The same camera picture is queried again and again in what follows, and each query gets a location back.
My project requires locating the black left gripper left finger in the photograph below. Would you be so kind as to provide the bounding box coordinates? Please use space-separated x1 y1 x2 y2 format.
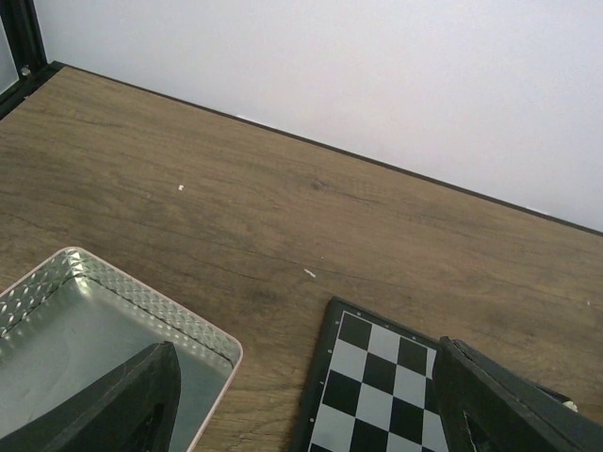
1 342 181 451

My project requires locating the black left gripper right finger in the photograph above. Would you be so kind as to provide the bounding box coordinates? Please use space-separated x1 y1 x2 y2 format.
432 336 602 451

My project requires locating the magnetic chess board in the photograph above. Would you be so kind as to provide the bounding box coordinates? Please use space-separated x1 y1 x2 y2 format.
290 298 450 451

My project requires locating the pink metal tin tray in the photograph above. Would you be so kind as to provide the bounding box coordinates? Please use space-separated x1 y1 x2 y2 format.
1 247 243 451

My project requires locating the black enclosure frame post left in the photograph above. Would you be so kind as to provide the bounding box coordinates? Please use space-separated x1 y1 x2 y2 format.
1 0 64 119

